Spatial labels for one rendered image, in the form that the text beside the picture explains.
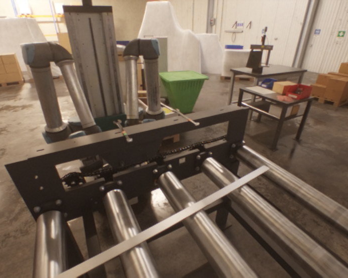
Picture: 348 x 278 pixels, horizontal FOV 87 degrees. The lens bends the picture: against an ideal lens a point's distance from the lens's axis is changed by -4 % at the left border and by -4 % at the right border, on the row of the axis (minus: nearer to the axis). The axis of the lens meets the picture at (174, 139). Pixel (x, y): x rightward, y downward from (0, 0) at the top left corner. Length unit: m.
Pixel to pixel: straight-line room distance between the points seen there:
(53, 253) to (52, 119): 0.93
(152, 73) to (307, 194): 1.23
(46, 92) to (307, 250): 1.57
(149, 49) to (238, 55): 6.27
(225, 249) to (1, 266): 1.85
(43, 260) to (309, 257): 0.96
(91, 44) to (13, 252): 1.86
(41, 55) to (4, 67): 7.55
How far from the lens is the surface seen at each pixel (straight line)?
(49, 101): 1.50
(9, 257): 2.26
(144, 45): 1.46
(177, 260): 1.81
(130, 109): 1.42
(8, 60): 8.90
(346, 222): 1.15
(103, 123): 1.83
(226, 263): 0.80
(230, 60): 7.57
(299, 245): 0.94
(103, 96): 1.84
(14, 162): 0.98
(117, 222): 0.90
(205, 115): 1.14
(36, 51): 1.39
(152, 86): 1.55
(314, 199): 1.17
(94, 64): 1.78
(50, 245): 0.93
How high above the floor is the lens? 1.60
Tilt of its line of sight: 30 degrees down
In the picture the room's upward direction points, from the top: straight up
